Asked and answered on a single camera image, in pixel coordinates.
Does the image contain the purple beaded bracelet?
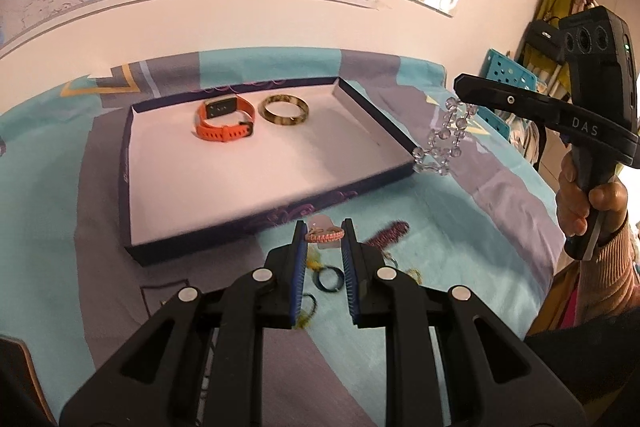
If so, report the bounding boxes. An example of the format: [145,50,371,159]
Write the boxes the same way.
[360,221,411,253]

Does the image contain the blue grey printed tablecloth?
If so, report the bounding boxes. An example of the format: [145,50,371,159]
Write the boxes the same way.
[0,49,571,427]

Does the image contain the pink braided ring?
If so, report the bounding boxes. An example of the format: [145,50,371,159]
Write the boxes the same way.
[304,216,346,250]

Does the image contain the person's right hand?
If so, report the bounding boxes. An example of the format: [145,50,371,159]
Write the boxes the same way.
[557,154,628,238]

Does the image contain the person's dark clothing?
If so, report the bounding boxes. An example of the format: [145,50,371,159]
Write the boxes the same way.
[522,319,640,427]

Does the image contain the black beaded green flower ring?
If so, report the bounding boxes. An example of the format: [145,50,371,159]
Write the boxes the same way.
[295,291,319,329]

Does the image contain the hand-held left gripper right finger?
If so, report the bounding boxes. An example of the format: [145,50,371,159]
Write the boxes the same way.
[341,218,588,427]

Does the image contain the tortoiseshell bangle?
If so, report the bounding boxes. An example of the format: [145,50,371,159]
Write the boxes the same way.
[258,94,309,128]

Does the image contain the blue perforated plastic stool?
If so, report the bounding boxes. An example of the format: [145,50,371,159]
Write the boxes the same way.
[482,48,539,142]

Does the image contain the orange smart watch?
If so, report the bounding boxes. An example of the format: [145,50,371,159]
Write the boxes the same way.
[195,94,259,142]

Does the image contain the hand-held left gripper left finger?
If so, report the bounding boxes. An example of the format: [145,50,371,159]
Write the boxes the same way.
[59,221,308,427]

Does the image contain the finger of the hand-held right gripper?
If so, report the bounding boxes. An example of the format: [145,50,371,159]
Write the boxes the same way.
[453,73,566,128]

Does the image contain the black bag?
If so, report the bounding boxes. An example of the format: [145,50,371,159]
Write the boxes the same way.
[525,19,567,58]

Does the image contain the clear bead bracelet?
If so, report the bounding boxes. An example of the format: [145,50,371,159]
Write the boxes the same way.
[412,96,478,178]

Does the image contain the person's right forearm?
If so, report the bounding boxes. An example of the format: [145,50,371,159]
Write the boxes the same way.
[570,207,640,343]

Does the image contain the dark blue shallow box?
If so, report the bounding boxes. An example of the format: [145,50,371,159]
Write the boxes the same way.
[120,77,418,268]

